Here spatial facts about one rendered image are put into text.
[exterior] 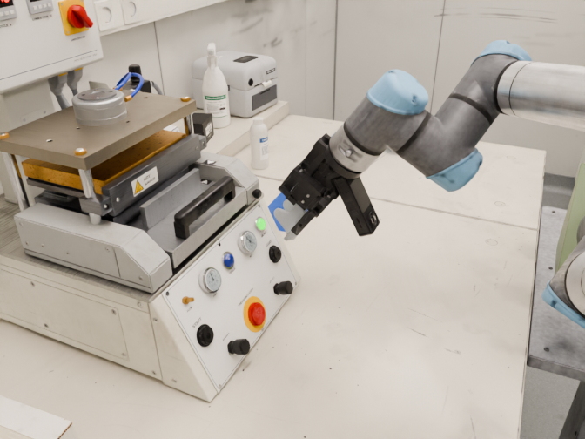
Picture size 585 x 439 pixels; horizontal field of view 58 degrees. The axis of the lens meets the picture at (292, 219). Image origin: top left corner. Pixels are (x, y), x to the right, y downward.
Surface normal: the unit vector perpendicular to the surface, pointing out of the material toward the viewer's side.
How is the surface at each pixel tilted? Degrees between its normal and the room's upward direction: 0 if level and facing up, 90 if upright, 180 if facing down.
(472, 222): 0
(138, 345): 90
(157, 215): 90
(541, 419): 0
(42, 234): 90
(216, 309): 65
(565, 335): 0
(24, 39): 90
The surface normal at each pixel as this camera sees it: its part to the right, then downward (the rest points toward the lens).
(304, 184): -0.43, 0.45
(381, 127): -0.30, 0.61
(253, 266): 0.82, -0.18
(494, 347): -0.01, -0.86
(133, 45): 0.91, 0.20
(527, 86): -0.86, -0.11
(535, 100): -0.90, 0.23
